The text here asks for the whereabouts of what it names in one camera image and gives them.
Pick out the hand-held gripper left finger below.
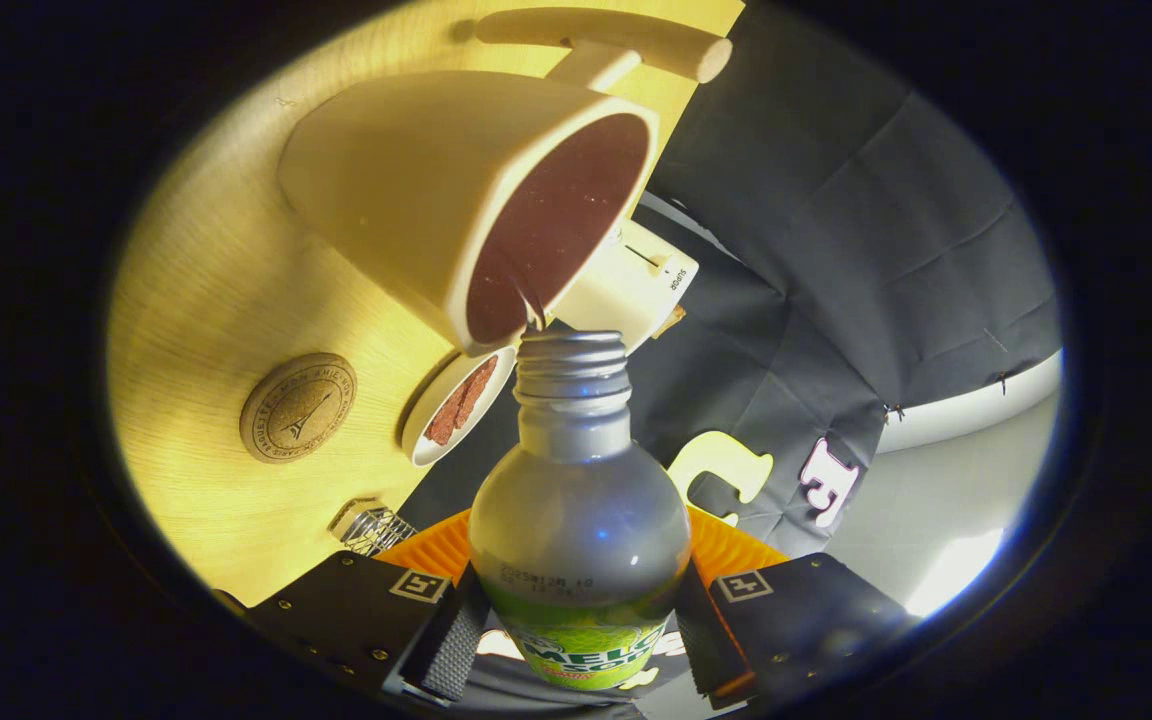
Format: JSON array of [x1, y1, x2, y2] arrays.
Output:
[[236, 508, 490, 709]]

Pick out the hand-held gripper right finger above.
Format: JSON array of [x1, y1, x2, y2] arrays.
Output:
[[676, 505, 922, 701]]

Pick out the round cork coaster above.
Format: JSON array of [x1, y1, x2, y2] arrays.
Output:
[[240, 352, 358, 464]]

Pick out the silver juice bottle green label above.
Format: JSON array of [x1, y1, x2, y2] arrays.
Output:
[[467, 330, 693, 692]]

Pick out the white cup with wooden handle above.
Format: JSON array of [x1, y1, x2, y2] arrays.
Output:
[[277, 8, 734, 358]]

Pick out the small white plate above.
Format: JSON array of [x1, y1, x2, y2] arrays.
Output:
[[401, 345, 519, 468]]

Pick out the brown food pieces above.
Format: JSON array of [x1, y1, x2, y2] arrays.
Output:
[[424, 357, 499, 447]]

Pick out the wooden table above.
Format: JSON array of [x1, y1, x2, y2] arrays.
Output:
[[106, 0, 747, 608]]

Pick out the white toaster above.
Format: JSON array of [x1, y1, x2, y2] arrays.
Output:
[[551, 218, 700, 353]]

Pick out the black backdrop cloth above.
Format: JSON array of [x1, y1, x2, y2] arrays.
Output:
[[396, 0, 1065, 720]]

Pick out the wire mesh basket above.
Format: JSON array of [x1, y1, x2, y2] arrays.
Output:
[[329, 498, 418, 557]]

